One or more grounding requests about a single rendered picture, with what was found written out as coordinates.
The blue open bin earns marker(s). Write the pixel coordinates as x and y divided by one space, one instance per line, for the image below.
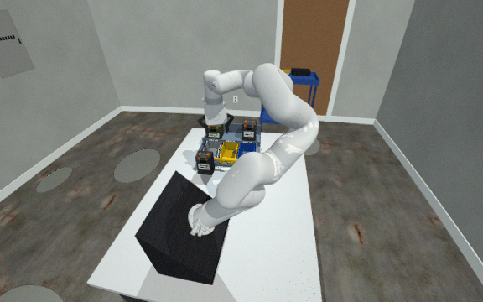
247 147

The olive green case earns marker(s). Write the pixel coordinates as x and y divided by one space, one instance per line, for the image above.
216 131

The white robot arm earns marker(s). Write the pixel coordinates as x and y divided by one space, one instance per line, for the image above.
243 184

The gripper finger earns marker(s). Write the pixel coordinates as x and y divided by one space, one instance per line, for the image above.
203 125
229 122

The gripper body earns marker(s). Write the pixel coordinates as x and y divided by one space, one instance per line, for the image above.
215 114

